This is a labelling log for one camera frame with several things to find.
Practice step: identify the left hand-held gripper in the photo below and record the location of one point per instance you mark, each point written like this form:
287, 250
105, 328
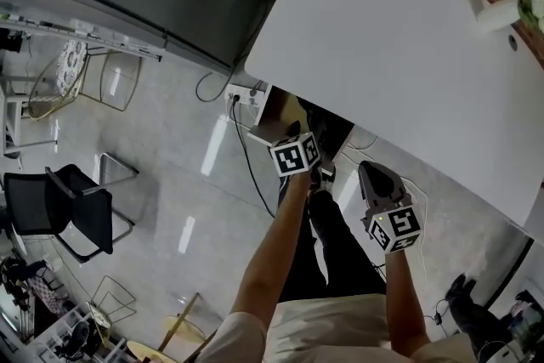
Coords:
293, 157

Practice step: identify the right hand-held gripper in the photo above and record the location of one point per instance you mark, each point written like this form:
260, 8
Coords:
393, 225

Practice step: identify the person's left forearm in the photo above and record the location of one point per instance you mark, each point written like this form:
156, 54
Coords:
276, 251

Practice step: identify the person's right forearm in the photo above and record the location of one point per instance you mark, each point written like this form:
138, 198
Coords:
404, 293

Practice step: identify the person's black white sneaker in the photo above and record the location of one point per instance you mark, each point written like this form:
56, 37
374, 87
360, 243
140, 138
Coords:
326, 178

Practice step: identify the person's black trousers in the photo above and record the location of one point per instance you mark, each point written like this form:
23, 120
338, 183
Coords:
336, 255

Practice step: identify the white power strip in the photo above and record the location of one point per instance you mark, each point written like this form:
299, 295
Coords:
242, 94

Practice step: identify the black power adapter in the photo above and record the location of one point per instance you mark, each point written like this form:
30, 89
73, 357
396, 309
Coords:
438, 319

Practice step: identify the person's white shirt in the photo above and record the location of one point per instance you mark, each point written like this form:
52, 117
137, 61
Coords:
331, 331

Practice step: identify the round yellow table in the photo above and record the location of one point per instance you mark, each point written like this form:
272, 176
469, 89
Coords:
178, 331

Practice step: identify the black mesh office chair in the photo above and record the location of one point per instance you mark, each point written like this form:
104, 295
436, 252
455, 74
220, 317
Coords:
64, 204

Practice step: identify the white vase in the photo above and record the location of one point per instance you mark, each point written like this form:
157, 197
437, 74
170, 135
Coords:
497, 15

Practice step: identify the white side table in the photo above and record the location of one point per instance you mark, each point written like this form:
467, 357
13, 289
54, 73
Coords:
64, 27

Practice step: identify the white flowers bouquet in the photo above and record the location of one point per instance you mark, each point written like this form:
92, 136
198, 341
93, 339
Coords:
533, 0

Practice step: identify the white shelf rack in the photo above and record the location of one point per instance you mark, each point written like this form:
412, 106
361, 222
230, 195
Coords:
72, 331

